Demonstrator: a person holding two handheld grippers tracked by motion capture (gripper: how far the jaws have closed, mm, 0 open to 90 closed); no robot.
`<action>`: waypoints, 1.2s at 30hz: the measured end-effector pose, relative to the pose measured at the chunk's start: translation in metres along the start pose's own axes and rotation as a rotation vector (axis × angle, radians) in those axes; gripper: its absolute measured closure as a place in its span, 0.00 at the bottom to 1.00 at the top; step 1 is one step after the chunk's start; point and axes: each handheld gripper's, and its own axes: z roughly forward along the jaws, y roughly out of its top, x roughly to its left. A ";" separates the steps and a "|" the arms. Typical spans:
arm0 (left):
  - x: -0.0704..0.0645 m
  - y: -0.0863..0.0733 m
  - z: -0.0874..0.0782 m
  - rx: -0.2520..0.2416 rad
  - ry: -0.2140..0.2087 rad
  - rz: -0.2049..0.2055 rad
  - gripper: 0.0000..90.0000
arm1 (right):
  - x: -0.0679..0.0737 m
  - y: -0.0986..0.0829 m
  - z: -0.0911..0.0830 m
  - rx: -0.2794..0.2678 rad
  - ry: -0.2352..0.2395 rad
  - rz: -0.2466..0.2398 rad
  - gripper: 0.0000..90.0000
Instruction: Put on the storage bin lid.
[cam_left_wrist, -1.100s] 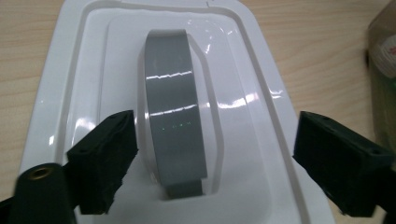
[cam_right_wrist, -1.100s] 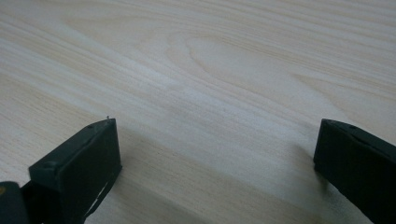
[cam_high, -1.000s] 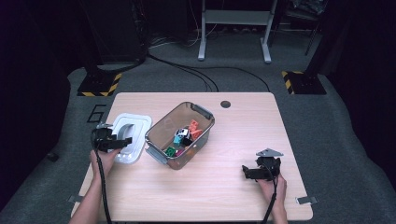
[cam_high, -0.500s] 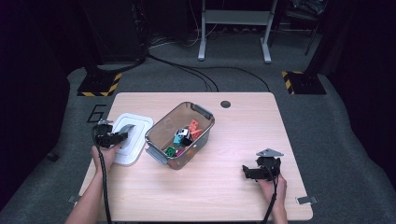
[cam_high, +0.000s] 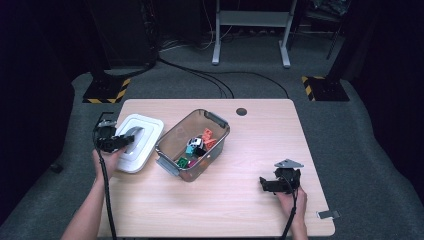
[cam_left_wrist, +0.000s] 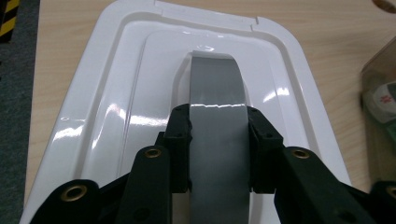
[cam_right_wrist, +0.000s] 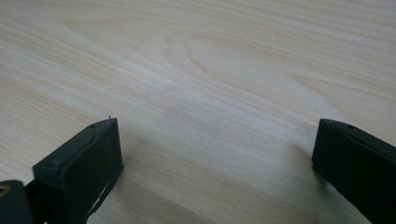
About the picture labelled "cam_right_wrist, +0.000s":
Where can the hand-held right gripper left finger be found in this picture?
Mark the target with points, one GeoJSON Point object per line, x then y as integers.
{"type": "Point", "coordinates": [81, 168]}

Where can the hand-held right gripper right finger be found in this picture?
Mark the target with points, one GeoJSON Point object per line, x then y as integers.
{"type": "Point", "coordinates": [358, 165]}

